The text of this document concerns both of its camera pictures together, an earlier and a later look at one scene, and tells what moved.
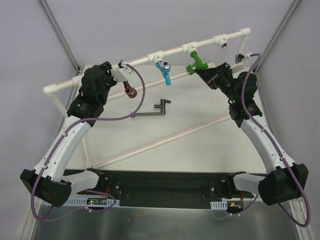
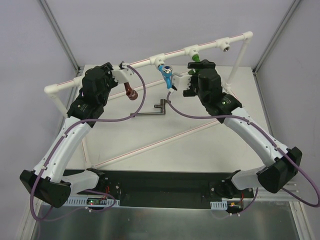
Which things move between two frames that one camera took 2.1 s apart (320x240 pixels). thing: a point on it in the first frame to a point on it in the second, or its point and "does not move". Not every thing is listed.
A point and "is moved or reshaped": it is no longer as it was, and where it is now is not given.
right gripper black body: x=211 y=75 to x=201 y=65
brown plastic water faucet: x=130 y=91 does not move
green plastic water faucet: x=191 y=68 is moved or reshaped
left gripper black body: x=105 y=69 does not move
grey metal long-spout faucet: x=162 y=106 does not move
